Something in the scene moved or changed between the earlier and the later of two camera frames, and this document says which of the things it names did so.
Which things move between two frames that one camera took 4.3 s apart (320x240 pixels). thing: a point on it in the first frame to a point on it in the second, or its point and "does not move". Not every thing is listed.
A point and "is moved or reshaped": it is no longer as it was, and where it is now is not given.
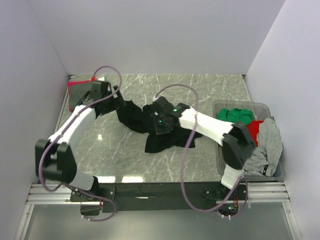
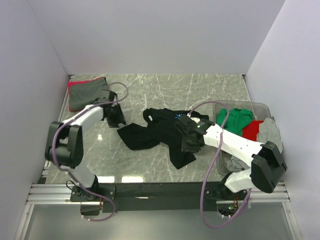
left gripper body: x=112 y=103 to x=116 y=116
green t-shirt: x=235 y=115 does not move
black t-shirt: x=143 y=121 is moved or reshaped
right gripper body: x=161 y=126 to x=187 y=145
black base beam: x=161 y=197 does not move
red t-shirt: x=254 y=126 does not move
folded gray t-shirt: x=77 y=90 does not move
